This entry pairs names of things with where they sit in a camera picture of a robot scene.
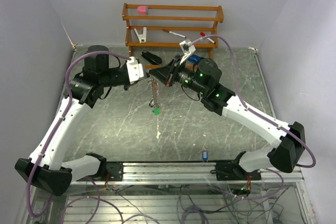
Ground loose cables under table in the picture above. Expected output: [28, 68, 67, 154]
[104, 183, 297, 224]

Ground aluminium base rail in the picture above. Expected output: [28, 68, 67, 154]
[28, 161, 305, 185]

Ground pink eraser block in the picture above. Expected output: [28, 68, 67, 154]
[137, 5, 149, 15]

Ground white plastic clip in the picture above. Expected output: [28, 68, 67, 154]
[133, 27, 147, 44]

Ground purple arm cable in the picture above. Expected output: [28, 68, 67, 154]
[25, 52, 132, 224]
[190, 34, 317, 200]

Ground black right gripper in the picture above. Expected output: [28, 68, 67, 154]
[149, 55, 207, 95]

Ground green key tag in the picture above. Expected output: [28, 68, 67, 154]
[153, 108, 161, 115]

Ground blue key tag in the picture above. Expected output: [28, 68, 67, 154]
[201, 146, 208, 162]

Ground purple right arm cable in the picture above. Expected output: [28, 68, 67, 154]
[190, 34, 317, 200]

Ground brown wooden shelf rack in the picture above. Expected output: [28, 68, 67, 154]
[122, 3, 224, 56]

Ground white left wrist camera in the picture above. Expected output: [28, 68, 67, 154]
[126, 57, 145, 84]

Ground red capped white marker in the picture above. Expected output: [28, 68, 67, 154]
[200, 32, 215, 44]

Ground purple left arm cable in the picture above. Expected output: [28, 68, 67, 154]
[25, 52, 132, 224]

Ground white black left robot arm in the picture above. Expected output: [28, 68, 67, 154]
[15, 45, 146, 196]

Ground silver keyring chain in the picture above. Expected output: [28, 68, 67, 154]
[146, 76, 161, 109]

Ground blue stapler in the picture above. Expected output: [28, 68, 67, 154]
[187, 55, 204, 65]

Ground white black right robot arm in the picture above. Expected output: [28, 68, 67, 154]
[149, 56, 305, 180]

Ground red white marker pen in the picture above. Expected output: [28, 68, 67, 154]
[162, 29, 187, 38]

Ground black stapler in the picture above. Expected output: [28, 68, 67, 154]
[141, 50, 163, 65]

